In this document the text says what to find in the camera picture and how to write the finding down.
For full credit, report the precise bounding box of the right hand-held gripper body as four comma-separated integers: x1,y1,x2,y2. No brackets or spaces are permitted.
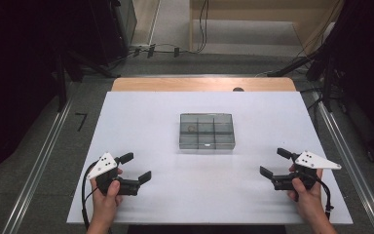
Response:
271,150,343,192

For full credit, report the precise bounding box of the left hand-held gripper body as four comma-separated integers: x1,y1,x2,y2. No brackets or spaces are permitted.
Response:
87,152,140,197

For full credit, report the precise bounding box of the clear grey plastic compartment box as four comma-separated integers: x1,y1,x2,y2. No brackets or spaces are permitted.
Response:
178,112,237,151

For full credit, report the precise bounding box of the person's left hand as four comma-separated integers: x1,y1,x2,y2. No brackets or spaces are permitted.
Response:
90,168,125,225

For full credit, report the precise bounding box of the person's right hand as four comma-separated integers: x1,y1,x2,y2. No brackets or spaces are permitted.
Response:
287,169,325,218

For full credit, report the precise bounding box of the black metal stand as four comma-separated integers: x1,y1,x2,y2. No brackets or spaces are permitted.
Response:
55,48,111,113
267,48,339,111

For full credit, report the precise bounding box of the wooden table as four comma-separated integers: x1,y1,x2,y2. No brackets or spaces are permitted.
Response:
111,77,297,93

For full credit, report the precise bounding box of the dark curtain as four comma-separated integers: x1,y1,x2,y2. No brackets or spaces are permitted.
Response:
0,0,92,183
330,0,374,164

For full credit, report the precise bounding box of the black cabinet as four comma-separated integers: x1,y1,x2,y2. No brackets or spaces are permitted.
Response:
87,0,138,66

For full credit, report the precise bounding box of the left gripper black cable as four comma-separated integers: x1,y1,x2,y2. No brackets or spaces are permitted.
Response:
81,161,99,230

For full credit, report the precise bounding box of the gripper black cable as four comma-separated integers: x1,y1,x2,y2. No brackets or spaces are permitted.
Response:
315,176,335,220
81,161,99,230

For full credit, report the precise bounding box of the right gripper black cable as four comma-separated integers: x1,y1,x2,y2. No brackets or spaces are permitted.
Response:
315,176,335,220

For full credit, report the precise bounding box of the metal floor rail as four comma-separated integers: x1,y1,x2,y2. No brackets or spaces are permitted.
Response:
311,92,374,234
1,97,74,234

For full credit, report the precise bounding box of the floor cable with black plugs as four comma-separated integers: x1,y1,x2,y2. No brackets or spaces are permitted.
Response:
123,43,199,61

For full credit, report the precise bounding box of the black hanging cable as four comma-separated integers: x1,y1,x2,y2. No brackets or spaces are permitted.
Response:
197,0,209,54

